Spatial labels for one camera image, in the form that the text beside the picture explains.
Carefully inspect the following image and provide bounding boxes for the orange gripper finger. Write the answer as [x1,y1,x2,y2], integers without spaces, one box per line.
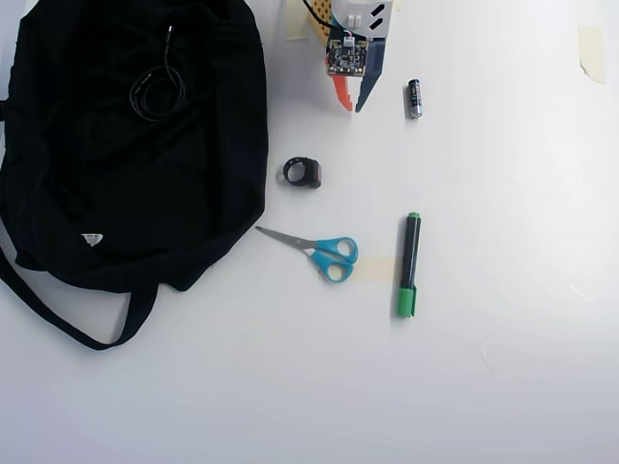
[332,75,358,114]

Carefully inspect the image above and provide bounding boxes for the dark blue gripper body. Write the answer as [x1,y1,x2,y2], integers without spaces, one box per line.
[367,37,389,81]

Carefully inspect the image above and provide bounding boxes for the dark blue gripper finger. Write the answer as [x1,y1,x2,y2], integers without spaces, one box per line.
[354,71,386,114]

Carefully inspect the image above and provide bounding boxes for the black braided usb cable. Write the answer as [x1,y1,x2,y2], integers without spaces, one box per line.
[129,24,192,122]

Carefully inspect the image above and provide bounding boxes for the black fabric bag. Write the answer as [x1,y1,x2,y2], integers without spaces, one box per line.
[0,0,270,352]

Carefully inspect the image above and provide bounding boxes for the black silver AA battery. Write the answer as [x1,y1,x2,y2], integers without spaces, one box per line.
[404,78,427,120]

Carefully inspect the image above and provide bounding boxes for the yellow perforated plastic part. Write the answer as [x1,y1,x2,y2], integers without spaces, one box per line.
[308,0,336,48]

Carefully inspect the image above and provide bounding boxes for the beige masking tape piece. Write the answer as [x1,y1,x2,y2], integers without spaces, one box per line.
[577,24,608,86]
[284,0,310,41]
[355,257,396,284]

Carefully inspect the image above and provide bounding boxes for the black marker with green cap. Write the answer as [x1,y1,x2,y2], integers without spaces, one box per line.
[396,211,423,319]

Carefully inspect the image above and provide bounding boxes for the bare camera circuit board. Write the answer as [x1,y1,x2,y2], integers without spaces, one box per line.
[324,36,371,79]

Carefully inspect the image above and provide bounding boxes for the black ring-shaped device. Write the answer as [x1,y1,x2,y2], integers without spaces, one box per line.
[282,157,324,190]

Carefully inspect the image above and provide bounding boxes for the scissors with blue handles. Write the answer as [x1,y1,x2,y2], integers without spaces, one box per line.
[254,225,360,285]

